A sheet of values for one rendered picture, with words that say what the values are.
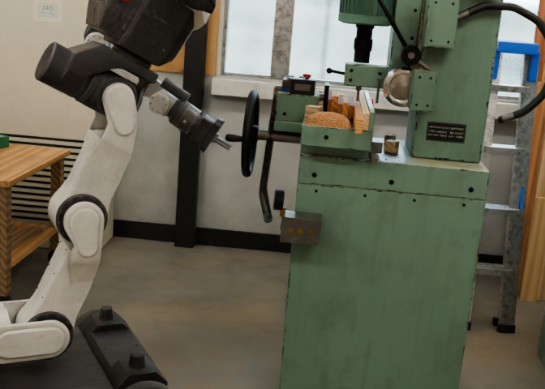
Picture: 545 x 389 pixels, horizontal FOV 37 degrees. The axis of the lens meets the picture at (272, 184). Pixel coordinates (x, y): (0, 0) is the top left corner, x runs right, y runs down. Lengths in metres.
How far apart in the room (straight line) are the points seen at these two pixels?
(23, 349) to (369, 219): 1.07
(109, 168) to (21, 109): 1.63
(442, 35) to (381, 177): 0.46
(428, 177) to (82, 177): 1.02
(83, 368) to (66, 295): 0.23
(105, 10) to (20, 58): 1.70
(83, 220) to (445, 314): 1.15
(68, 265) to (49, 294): 0.10
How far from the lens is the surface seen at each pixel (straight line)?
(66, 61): 2.21
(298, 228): 2.42
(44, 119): 3.84
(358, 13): 2.54
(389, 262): 2.54
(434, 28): 2.45
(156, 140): 4.03
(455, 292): 2.59
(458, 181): 2.49
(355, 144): 2.38
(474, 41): 2.55
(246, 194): 4.02
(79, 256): 2.29
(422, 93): 2.45
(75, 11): 3.75
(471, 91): 2.56
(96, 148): 2.25
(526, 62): 3.36
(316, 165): 2.45
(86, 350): 2.56
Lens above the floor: 1.27
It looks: 13 degrees down
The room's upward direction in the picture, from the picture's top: 5 degrees clockwise
